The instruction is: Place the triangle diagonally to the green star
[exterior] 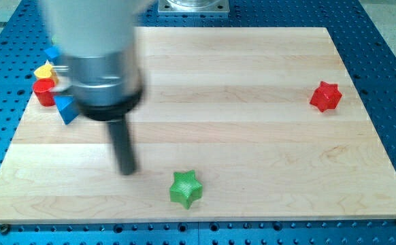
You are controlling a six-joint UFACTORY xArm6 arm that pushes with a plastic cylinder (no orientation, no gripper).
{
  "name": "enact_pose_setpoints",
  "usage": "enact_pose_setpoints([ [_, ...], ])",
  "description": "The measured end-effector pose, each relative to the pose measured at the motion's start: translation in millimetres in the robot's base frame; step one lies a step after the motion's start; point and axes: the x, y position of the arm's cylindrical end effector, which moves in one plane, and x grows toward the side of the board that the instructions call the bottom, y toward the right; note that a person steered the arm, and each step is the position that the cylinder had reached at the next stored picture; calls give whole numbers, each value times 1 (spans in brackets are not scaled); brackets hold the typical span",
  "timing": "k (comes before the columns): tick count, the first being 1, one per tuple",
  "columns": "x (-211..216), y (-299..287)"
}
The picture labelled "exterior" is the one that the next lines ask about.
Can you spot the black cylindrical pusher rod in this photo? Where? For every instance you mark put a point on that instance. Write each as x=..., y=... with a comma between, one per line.
x=122, y=145

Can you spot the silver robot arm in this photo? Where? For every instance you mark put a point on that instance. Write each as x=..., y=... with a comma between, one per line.
x=97, y=45

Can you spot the blue triangle block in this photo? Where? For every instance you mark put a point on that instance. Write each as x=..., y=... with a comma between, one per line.
x=67, y=108

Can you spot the green star block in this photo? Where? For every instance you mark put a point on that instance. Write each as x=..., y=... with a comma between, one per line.
x=185, y=188

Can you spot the red star block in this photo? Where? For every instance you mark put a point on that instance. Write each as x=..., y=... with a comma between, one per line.
x=326, y=96

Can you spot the red cylinder block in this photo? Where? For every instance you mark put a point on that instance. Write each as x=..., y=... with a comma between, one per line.
x=42, y=89

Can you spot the yellow heart block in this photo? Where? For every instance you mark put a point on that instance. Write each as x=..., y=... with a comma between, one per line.
x=46, y=71

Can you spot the blue cube block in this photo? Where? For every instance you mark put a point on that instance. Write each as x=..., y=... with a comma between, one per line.
x=53, y=54

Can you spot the light wooden board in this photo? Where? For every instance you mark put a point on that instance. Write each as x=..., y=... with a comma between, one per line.
x=234, y=105

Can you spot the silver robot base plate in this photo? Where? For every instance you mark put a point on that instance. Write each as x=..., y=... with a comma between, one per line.
x=193, y=6

